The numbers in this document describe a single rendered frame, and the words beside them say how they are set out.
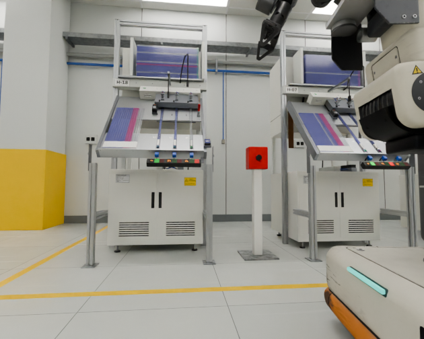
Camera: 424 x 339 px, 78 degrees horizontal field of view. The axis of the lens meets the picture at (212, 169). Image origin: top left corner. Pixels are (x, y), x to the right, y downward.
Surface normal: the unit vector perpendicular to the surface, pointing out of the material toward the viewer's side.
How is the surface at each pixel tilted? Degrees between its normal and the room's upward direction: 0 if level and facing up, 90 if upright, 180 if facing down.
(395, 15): 90
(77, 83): 90
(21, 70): 90
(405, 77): 90
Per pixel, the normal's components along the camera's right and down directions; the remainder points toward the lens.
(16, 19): 0.11, -0.06
